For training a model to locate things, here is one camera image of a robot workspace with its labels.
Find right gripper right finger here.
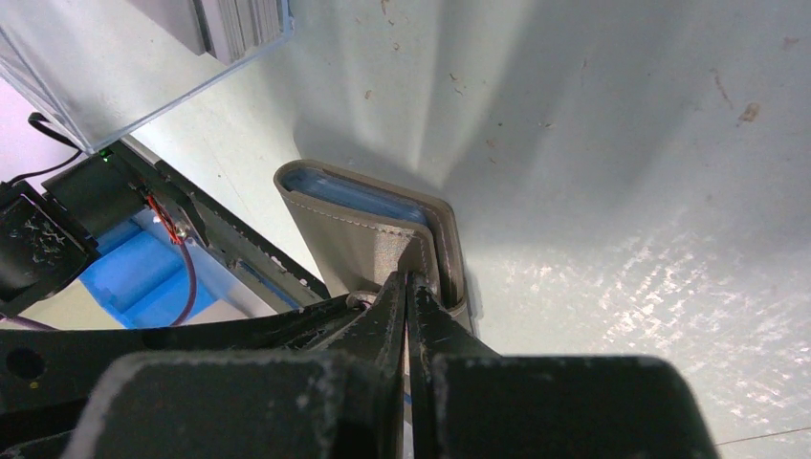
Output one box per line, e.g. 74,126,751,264
406,273,717,458

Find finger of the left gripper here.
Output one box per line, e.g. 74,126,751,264
1,296,371,458

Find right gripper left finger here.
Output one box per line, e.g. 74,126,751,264
64,273,406,458

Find grey felt card holder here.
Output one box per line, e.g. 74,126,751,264
274,160,473,330

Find clear plastic card box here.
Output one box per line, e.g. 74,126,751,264
1,1,293,152

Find remaining cards in box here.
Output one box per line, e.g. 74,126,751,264
131,0,292,66

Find blue plastic bin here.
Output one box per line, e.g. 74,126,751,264
78,208,220,331

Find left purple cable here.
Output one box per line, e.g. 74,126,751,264
167,240,199,329

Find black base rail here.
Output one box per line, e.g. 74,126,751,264
106,138,330,314

